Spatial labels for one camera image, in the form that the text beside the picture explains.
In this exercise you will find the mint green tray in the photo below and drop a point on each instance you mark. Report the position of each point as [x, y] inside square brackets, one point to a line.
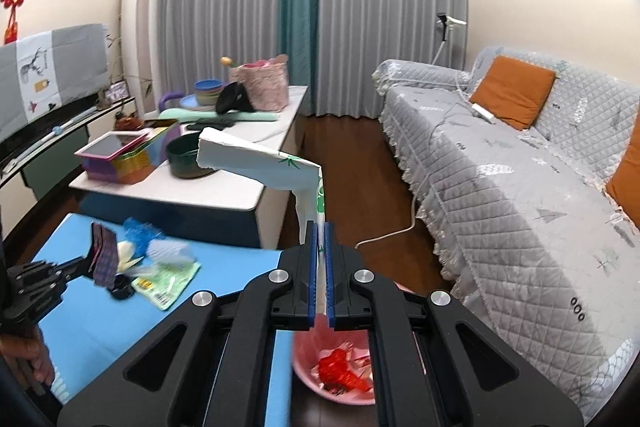
[260, 117]

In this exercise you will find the small photo frame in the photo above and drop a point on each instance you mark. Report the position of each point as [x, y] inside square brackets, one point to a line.
[117, 92]

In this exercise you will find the white standing air conditioner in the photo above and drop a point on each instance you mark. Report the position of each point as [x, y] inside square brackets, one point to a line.
[141, 32]

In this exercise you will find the white phone stand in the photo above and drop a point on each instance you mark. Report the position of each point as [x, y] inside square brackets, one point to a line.
[447, 23]

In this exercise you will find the person's left hand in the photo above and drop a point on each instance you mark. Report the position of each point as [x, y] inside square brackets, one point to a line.
[30, 354]

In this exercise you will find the white rod blue knob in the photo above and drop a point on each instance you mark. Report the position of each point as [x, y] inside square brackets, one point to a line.
[57, 129]

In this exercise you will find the colourful tin box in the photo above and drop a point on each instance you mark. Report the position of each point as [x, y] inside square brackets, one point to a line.
[130, 162]

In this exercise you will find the black hat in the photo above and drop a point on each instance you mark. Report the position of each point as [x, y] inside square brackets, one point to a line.
[232, 99]

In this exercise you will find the small black plastic piece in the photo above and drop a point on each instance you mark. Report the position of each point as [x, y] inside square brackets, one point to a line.
[120, 288]

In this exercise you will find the thin bamboo plant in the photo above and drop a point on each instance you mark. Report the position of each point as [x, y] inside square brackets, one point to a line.
[117, 57]

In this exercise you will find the grey television dust cover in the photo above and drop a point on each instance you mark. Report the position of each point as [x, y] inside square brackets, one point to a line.
[60, 72]

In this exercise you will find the blue mat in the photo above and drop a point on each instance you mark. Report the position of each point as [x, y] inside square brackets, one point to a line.
[150, 332]

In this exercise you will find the white foam net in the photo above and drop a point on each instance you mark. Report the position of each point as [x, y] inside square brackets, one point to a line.
[167, 252]

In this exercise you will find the blue plastic bag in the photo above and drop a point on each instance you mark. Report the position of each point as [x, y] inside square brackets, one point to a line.
[142, 232]

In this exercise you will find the cream paper scrap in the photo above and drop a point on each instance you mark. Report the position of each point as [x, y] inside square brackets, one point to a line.
[126, 253]

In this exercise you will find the black remote control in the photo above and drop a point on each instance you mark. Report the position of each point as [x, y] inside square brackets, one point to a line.
[210, 125]

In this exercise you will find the pale green plastic packet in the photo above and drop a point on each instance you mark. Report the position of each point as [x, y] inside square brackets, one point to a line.
[167, 284]

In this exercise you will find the orange cushion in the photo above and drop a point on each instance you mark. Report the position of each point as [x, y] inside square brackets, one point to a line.
[627, 177]
[515, 92]

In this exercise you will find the white top coffee table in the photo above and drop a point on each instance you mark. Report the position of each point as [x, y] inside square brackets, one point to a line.
[210, 199]

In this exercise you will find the grey quilted sofa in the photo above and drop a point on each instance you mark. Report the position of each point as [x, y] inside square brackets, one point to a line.
[500, 207]

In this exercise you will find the teal curtain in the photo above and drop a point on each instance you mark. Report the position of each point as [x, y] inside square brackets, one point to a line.
[300, 7]

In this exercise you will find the blue plate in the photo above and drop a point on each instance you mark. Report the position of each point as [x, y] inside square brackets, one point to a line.
[187, 103]

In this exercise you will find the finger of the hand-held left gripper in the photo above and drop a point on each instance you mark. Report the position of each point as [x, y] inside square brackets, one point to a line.
[77, 274]
[75, 261]

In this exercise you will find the stacked plastic bowls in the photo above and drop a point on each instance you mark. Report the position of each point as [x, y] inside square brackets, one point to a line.
[207, 89]

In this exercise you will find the dark television cabinet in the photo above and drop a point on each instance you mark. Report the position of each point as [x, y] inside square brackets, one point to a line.
[50, 162]

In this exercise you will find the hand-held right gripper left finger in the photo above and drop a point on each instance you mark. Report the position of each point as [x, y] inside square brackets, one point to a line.
[312, 257]

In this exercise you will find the small yellow orange ornament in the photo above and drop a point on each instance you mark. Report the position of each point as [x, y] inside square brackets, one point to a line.
[227, 61]

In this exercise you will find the dark red foil packet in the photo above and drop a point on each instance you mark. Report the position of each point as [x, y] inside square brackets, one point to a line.
[105, 257]

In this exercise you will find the pink bucket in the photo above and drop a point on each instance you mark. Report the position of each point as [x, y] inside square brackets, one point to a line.
[305, 357]

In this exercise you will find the red plastic bag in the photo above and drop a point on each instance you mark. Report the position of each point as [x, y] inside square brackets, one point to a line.
[340, 367]

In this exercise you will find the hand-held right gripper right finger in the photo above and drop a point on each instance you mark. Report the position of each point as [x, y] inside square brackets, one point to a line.
[330, 257]

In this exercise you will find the brown teapot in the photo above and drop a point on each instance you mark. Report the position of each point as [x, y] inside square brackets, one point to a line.
[129, 123]

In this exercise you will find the dark green round bowl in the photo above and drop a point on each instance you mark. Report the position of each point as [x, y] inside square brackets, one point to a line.
[187, 157]

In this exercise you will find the pink patterned bag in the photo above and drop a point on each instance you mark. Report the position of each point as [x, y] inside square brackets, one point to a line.
[265, 84]

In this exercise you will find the white green-leaf print wrapper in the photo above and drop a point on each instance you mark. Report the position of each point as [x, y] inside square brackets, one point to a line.
[260, 162]

